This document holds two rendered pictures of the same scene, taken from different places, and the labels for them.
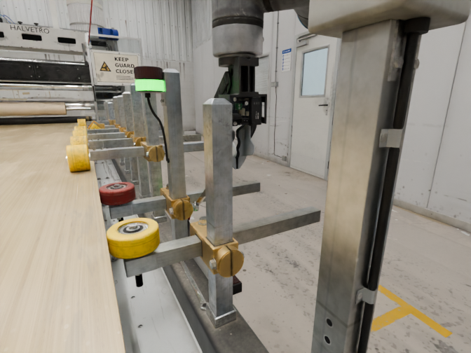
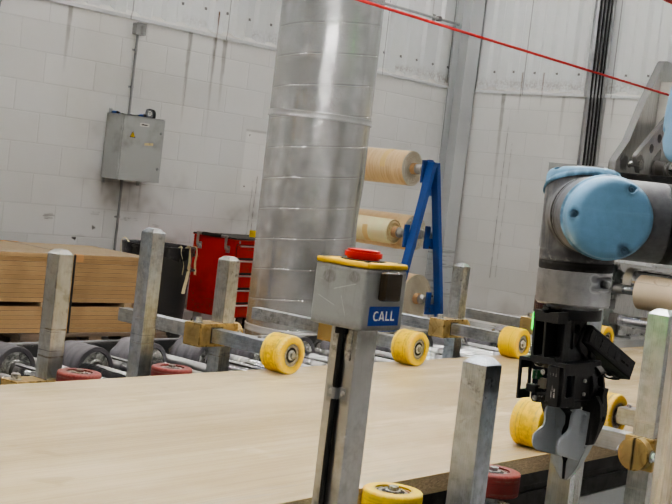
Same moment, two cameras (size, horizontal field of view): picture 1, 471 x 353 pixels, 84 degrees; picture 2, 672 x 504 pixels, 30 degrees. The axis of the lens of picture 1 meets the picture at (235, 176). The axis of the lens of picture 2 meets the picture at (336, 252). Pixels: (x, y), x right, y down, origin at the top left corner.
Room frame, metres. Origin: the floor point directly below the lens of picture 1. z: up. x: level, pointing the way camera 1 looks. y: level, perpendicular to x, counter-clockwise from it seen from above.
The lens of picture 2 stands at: (-0.33, -1.30, 1.29)
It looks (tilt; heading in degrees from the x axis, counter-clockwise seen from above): 3 degrees down; 68
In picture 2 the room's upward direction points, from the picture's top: 7 degrees clockwise
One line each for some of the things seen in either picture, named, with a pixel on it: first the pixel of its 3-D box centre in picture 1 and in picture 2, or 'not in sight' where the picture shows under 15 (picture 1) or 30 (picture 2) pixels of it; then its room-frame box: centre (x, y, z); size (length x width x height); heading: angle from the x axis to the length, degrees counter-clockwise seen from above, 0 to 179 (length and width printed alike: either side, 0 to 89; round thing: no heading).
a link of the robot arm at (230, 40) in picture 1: (239, 45); (575, 290); (0.52, -0.01, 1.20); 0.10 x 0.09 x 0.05; 111
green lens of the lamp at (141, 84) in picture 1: (149, 85); not in sight; (0.62, 0.19, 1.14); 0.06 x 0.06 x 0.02
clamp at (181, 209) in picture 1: (174, 202); not in sight; (0.66, 0.16, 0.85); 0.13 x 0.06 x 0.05; 29
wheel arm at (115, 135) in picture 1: (135, 134); not in sight; (1.35, 0.51, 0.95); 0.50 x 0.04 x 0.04; 119
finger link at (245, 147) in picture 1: (246, 148); (569, 445); (0.53, -0.02, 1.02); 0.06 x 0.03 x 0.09; 21
